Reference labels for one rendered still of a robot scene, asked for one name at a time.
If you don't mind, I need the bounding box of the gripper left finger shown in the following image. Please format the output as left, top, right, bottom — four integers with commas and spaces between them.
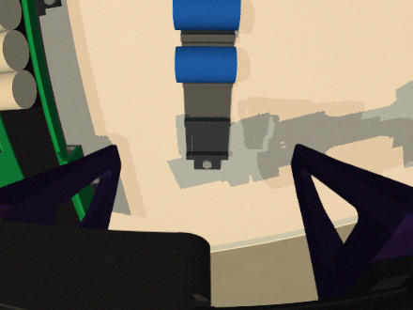
0, 145, 121, 229

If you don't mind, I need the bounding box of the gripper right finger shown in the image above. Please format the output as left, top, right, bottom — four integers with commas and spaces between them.
291, 144, 413, 300

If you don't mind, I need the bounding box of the dark grey mounting plate with hexagonal hole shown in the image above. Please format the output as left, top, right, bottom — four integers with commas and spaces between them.
193, 160, 221, 170

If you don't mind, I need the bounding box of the blue plastic bar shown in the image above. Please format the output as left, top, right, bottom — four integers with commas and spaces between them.
173, 0, 241, 31
175, 46, 237, 83

